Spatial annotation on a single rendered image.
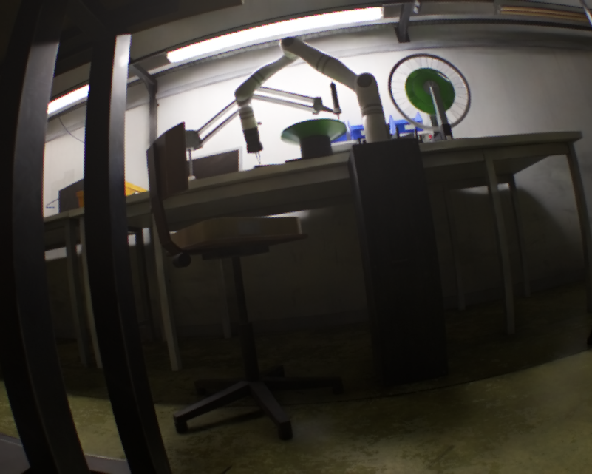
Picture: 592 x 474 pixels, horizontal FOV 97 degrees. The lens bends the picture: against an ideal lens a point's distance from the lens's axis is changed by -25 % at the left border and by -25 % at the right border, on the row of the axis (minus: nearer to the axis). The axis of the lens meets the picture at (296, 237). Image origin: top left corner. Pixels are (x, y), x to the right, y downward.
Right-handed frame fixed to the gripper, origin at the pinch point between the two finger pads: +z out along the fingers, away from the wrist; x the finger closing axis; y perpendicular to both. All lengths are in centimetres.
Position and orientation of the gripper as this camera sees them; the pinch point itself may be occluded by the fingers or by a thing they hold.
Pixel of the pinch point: (259, 163)
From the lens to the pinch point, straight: 170.7
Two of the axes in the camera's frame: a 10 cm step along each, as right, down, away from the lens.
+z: 2.0, 9.0, 3.9
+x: 9.7, -1.4, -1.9
